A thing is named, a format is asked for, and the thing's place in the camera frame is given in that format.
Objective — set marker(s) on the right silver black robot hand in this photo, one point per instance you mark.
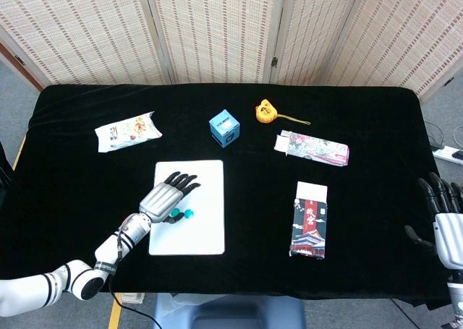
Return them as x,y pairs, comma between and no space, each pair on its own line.
452,238

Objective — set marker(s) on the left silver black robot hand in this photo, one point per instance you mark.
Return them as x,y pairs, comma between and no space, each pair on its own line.
161,200

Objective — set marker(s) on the cyan token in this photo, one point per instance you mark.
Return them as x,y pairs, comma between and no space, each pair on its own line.
175,211
188,213

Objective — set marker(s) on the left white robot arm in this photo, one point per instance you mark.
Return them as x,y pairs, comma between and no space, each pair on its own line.
108,253

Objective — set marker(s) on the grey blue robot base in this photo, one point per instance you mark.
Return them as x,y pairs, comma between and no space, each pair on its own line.
231,312

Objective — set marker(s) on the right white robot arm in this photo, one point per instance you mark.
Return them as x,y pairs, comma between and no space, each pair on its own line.
456,296

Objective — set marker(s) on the white magnetic board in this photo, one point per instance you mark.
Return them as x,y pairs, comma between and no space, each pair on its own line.
202,231

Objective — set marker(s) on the white snack bag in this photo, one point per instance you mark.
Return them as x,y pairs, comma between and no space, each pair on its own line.
126,132

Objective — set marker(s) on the white power strip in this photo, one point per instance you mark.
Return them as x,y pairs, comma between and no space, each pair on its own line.
450,154

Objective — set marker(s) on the black velvet table cloth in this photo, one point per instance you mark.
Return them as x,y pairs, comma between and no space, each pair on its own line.
257,199

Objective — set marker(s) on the blue cube carton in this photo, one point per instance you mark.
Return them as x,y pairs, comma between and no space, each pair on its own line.
224,128

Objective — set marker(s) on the small white floor box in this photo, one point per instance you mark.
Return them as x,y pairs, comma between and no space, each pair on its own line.
133,298

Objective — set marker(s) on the yellow tape measure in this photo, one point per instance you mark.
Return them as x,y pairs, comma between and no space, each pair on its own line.
266,111

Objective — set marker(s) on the dark palace print box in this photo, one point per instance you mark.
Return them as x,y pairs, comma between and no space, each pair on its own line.
309,224

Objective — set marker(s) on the long floral print box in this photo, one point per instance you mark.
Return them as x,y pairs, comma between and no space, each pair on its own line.
314,149

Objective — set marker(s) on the bamboo folding screen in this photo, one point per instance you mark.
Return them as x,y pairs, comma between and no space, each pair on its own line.
217,29

